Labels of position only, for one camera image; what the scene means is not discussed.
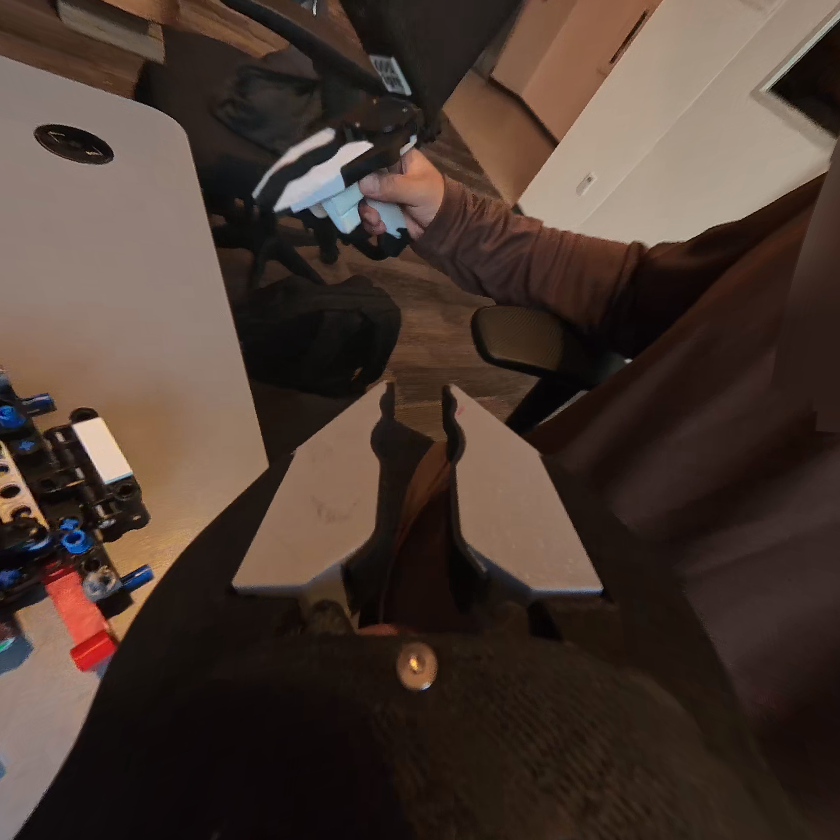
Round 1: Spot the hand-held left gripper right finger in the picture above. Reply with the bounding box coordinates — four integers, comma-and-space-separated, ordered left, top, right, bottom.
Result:
441, 384, 605, 601

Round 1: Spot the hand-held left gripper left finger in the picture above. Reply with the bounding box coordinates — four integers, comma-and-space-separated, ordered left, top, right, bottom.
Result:
230, 382, 396, 614

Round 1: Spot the black backpack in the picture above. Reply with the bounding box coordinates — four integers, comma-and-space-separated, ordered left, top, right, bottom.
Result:
235, 274, 403, 399

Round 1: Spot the red toy brick race car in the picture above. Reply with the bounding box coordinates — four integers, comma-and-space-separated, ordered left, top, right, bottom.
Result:
0, 367, 155, 673

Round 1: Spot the person's right hand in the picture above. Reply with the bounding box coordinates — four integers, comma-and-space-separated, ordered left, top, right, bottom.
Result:
357, 150, 447, 240

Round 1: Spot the person's right forearm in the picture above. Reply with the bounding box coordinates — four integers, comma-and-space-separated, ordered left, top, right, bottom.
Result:
410, 177, 657, 329

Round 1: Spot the black desk control panel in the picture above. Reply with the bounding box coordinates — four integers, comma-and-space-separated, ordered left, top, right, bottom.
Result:
34, 125, 114, 165

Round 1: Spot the dark wall poster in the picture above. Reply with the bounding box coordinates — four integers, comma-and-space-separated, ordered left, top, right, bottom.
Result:
761, 13, 840, 139

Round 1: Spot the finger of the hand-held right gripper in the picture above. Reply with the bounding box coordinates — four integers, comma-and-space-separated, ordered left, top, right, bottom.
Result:
251, 126, 342, 200
271, 140, 376, 215

